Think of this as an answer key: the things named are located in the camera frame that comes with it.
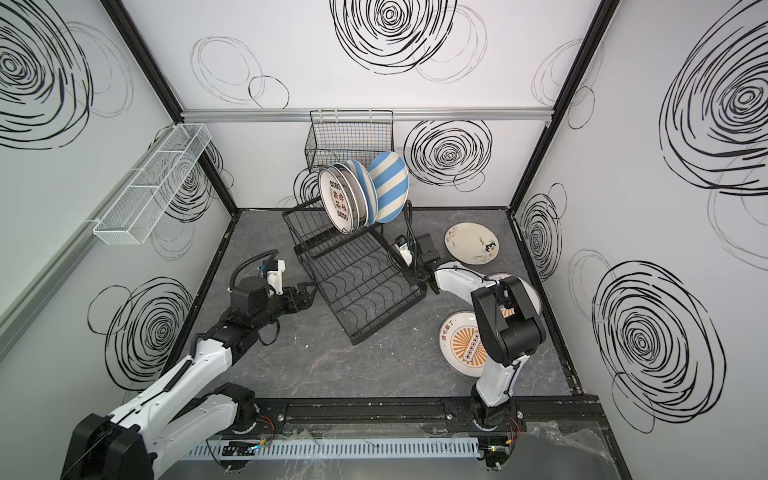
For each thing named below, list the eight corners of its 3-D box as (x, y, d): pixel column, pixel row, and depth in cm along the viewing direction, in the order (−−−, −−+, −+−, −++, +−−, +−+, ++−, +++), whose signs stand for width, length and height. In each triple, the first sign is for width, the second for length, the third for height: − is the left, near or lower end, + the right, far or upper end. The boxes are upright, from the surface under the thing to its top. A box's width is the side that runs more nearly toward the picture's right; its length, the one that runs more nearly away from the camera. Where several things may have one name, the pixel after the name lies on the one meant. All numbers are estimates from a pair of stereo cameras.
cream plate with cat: (448, 264, 106) (449, 260, 104) (442, 226, 118) (443, 222, 116) (501, 264, 106) (503, 260, 104) (490, 226, 118) (492, 222, 116)
